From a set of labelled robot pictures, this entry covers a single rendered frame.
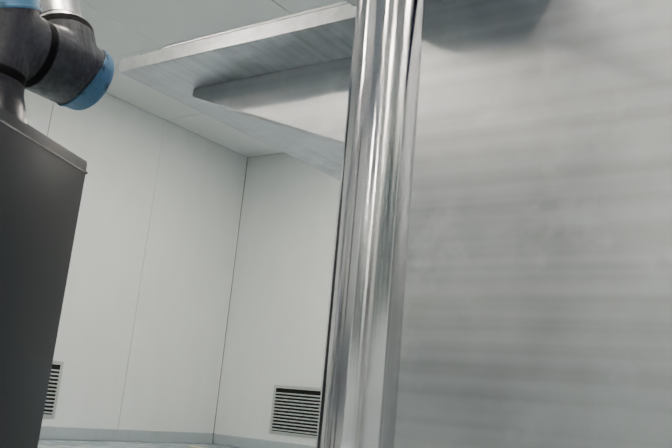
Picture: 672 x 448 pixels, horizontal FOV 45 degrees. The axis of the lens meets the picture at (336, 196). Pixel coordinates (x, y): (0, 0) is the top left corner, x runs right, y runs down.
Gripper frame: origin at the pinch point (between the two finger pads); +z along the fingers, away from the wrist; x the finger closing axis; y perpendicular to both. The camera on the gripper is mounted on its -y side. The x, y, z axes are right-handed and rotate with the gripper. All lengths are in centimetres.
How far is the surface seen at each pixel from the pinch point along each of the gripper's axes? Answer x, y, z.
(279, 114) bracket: -2.5, 20.7, 25.8
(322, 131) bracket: -2.5, 27.8, 29.0
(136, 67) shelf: -11.0, 1.9, 19.5
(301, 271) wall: 544, -394, -64
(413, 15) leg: -33, 58, 34
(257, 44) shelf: -10.0, 22.3, 19.6
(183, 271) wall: 473, -482, -52
